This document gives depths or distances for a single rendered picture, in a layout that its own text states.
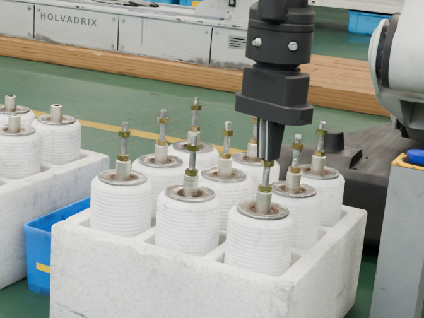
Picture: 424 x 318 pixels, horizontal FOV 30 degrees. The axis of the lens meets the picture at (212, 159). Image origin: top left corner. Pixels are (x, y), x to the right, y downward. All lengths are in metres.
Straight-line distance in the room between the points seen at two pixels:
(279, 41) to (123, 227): 0.38
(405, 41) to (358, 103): 1.67
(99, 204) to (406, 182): 0.46
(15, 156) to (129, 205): 0.33
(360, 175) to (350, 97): 1.53
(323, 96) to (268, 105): 2.10
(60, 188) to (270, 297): 0.56
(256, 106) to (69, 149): 0.57
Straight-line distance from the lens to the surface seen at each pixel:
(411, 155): 1.23
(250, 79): 1.08
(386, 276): 1.28
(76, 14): 3.68
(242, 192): 1.25
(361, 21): 5.88
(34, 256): 1.41
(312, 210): 1.21
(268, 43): 1.03
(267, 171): 1.11
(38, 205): 1.46
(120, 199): 1.19
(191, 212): 1.14
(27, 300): 1.41
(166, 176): 1.29
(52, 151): 1.54
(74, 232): 1.21
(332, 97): 3.14
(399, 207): 1.24
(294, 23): 1.03
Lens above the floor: 0.63
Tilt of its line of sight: 16 degrees down
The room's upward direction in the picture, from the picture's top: 5 degrees clockwise
